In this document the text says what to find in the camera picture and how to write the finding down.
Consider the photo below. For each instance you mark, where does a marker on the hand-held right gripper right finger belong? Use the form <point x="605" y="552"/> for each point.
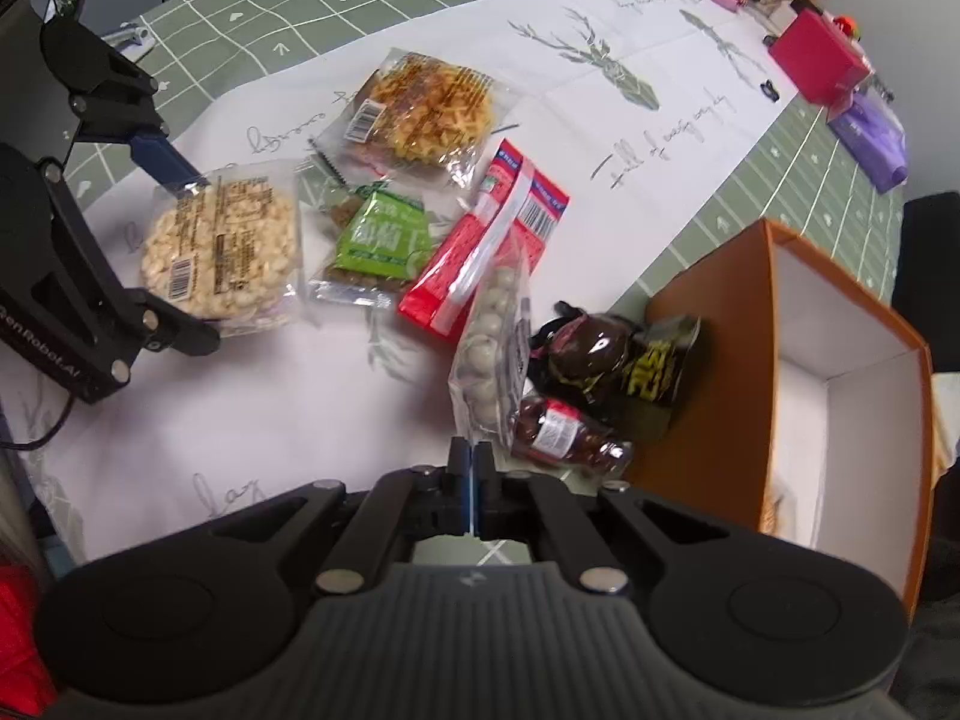
<point x="484" y="491"/>

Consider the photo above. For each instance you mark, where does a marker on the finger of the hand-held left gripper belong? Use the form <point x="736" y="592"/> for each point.
<point x="180" y="334"/>
<point x="161" y="157"/>

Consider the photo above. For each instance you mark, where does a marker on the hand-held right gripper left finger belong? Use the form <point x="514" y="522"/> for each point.
<point x="459" y="491"/>

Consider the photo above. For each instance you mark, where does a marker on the small brown packet red label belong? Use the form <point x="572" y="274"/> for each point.
<point x="559" y="431"/>

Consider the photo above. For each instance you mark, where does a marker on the puffed rice cake packet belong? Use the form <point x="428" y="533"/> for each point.
<point x="225" y="247"/>

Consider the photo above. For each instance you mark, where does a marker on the clear packet of round balls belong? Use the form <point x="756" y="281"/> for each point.
<point x="487" y="345"/>

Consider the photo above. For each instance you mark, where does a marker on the black chocolate snack packet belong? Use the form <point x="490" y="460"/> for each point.
<point x="600" y="360"/>

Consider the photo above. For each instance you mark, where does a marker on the green snack packet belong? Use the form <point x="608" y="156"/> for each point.
<point x="379" y="244"/>

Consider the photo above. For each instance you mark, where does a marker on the orange cardboard box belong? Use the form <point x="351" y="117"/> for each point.
<point x="712" y="390"/>

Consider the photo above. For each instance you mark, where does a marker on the red snack packet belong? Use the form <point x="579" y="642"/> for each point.
<point x="491" y="221"/>

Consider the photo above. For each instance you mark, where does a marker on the waffle packet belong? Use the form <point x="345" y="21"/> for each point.
<point x="427" y="109"/>

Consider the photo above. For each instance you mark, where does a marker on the green checked tablecloth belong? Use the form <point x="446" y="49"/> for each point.
<point x="247" y="15"/>

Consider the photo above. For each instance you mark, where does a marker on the red clothing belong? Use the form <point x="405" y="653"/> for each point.
<point x="22" y="645"/>

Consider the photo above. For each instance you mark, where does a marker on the small black clip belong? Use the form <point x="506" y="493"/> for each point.
<point x="770" y="88"/>

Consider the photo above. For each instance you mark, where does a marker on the purple tissue pack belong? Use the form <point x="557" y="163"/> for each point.
<point x="870" y="135"/>

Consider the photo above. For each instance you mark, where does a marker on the pink box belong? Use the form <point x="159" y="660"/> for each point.
<point x="817" y="56"/>

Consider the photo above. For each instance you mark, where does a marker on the orange toy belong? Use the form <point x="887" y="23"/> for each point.
<point x="846" y="25"/>

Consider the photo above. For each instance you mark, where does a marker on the silver metal bracket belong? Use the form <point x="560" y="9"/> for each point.
<point x="127" y="37"/>

